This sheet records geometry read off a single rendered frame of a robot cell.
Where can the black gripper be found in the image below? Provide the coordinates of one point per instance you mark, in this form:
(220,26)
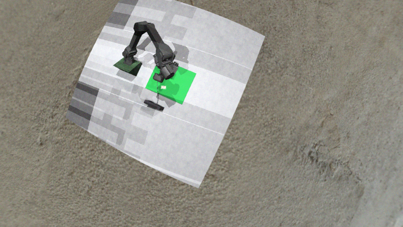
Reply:
(159,77)

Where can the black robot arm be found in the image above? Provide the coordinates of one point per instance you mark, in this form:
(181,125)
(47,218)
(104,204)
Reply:
(168,68)

